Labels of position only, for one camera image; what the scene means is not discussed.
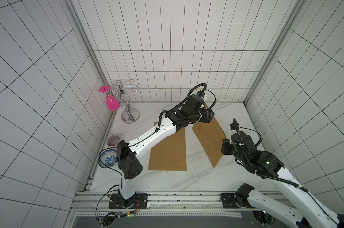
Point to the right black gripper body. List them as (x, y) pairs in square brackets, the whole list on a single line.
[(227, 147)]

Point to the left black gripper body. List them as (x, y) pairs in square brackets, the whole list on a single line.
[(205, 117)]

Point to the kraft file bag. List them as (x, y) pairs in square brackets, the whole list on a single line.
[(169, 154), (210, 136)]

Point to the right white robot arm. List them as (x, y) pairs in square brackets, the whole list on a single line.
[(306, 211)]

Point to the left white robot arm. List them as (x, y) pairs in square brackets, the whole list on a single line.
[(129, 153)]

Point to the silver metal glass rack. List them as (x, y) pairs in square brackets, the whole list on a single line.
[(129, 115)]

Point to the pink plastic wine glass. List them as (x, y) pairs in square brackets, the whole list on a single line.
[(111, 101)]

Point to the pale purple ceramic cup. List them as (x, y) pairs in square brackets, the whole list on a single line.
[(112, 141)]

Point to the blue patterned ceramic bowl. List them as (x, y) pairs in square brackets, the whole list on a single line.
[(107, 158)]

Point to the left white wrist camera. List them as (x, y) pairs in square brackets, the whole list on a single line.
[(202, 94)]

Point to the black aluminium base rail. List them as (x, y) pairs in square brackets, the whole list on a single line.
[(160, 204)]

